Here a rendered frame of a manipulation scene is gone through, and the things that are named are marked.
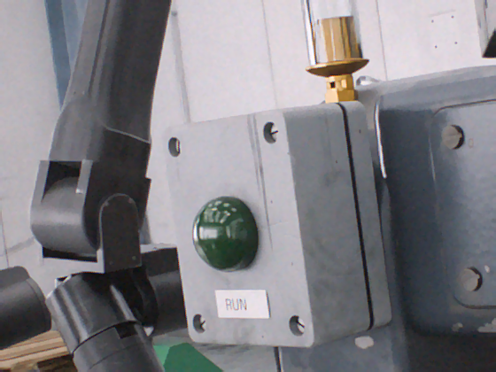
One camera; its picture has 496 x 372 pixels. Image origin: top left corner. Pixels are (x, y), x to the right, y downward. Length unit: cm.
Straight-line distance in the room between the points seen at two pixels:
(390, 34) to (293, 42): 83
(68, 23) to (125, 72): 856
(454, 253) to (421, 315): 3
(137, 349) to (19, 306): 31
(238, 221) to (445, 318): 9
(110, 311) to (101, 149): 12
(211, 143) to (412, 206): 8
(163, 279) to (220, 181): 47
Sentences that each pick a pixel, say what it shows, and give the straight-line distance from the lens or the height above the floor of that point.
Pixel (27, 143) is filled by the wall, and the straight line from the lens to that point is 924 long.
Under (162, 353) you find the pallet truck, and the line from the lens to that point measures 621.
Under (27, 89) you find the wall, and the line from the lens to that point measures 929.
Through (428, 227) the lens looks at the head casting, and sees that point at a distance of 47.
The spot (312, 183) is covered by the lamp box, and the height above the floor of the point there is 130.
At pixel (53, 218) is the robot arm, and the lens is 90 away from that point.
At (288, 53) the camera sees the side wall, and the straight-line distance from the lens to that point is 795.
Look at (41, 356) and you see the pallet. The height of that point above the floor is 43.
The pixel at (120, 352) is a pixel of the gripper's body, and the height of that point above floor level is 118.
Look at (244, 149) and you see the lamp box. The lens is 46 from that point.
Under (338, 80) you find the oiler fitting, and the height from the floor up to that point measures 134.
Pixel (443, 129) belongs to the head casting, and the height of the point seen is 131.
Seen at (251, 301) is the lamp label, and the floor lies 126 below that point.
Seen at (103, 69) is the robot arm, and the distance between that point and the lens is 90.
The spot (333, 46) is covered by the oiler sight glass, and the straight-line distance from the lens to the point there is 53.
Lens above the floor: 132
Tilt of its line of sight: 3 degrees down
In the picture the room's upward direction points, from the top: 8 degrees counter-clockwise
